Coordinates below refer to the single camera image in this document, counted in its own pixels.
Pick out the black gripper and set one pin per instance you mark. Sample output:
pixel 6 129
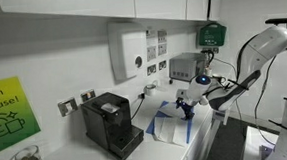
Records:
pixel 184 104

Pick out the white paper towel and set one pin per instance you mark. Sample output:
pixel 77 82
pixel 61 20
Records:
pixel 170 111
pixel 170 131

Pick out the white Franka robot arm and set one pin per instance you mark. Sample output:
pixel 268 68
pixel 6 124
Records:
pixel 265 46

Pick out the white robot base table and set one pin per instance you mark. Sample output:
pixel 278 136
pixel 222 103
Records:
pixel 254 143

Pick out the white base cabinet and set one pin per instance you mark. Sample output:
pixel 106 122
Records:
pixel 200 143

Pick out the white open drawer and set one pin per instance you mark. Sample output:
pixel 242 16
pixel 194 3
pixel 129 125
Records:
pixel 222 117

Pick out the blue perforated cloth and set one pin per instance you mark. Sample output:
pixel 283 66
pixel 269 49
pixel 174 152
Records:
pixel 151 128

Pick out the small white round cup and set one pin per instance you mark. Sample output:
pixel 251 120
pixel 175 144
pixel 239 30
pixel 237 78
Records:
pixel 150 90

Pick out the grey metal microwave oven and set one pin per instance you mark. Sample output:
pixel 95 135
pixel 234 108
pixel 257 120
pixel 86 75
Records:
pixel 184 67

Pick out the instruction sheet with two photos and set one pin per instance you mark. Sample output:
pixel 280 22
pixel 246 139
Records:
pixel 162 49

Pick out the instruction sheet with one photo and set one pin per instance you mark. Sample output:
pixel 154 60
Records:
pixel 152 52

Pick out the green first aid kit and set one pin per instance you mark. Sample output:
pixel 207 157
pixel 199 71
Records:
pixel 211 35

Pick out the black coffee machine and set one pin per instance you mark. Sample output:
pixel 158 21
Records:
pixel 103 126

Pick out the white paper towel dispenser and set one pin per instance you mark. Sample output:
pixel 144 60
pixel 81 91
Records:
pixel 128 51

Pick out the green yellow poster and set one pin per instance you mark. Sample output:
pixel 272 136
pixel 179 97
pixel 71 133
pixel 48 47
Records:
pixel 8 115

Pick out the black wall plug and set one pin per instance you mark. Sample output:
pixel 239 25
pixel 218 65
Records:
pixel 171 81

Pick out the dark double wall socket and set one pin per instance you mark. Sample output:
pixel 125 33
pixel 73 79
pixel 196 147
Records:
pixel 162 65
pixel 151 69

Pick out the silver wall socket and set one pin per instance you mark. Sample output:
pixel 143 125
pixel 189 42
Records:
pixel 88 95
pixel 67 107

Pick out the black camera on stand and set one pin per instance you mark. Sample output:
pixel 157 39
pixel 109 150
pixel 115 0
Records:
pixel 277 21

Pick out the white wall cabinet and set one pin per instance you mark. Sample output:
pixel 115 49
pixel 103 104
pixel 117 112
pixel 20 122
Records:
pixel 79 5

